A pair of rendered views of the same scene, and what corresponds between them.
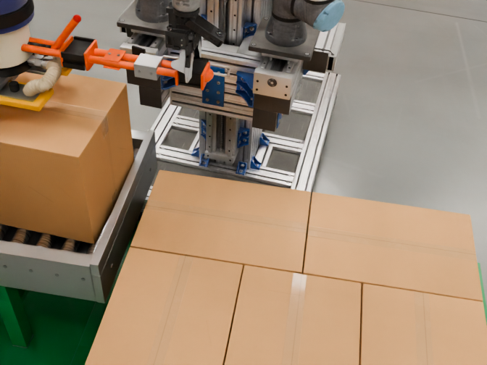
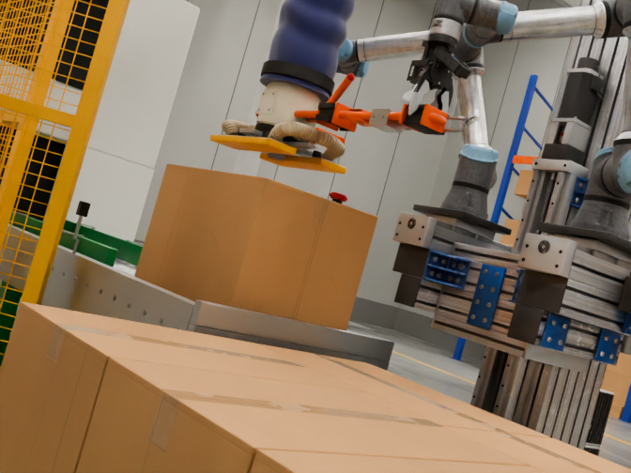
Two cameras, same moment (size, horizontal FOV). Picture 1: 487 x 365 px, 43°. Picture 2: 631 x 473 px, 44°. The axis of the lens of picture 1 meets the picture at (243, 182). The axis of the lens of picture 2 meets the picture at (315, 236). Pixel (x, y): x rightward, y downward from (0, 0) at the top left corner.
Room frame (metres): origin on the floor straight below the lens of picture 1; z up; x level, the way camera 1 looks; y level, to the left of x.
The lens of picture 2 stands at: (0.00, -0.98, 0.77)
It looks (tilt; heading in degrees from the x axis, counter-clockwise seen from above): 2 degrees up; 43
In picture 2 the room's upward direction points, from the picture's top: 16 degrees clockwise
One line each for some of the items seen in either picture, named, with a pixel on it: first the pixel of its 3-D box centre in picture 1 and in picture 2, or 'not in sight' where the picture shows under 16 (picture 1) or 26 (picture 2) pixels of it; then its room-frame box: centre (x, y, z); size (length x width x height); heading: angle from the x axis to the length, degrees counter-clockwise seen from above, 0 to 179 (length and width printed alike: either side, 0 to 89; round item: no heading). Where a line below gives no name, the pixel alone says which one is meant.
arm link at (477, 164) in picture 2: not in sight; (476, 166); (2.09, 0.37, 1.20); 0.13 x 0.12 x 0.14; 27
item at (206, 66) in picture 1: (192, 73); (423, 118); (1.49, 0.17, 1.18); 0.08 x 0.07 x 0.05; 80
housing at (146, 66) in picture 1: (148, 66); (387, 120); (1.52, 0.30, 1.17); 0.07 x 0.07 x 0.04; 80
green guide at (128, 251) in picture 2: not in sight; (132, 251); (2.01, 1.91, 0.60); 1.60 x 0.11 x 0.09; 84
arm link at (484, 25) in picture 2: not in sight; (490, 17); (1.59, 0.12, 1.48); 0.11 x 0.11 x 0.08; 44
